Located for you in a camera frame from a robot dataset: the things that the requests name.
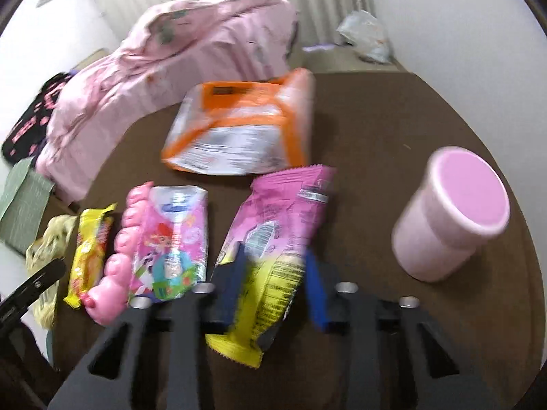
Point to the pink yellow snack wrapper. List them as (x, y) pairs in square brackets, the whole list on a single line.
[(273, 230)]

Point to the orange white snack package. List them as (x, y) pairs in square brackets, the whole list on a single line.
[(239, 124)]

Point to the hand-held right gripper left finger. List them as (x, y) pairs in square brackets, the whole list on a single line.
[(230, 294)]

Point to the purple wrapper scrap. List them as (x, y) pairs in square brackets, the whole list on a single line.
[(318, 47)]

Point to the pink caterpillar toy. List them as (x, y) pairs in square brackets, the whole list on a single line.
[(115, 277)]

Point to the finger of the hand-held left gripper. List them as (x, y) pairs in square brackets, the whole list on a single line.
[(34, 286)]

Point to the pink cartoon wrapper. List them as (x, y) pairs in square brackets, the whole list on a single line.
[(171, 239)]

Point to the green textured cloth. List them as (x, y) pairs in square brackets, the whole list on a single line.
[(25, 205)]

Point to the white plastic bag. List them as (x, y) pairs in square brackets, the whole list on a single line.
[(365, 36)]

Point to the yellow red snack packet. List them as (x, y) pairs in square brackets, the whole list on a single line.
[(89, 256)]

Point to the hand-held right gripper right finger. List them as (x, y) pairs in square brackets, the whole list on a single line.
[(318, 303)]

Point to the pink cup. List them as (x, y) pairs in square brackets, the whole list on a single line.
[(448, 218)]

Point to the yellow trash bag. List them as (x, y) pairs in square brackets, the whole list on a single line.
[(49, 239)]

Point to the black pink printed cloth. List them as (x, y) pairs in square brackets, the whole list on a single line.
[(30, 124)]

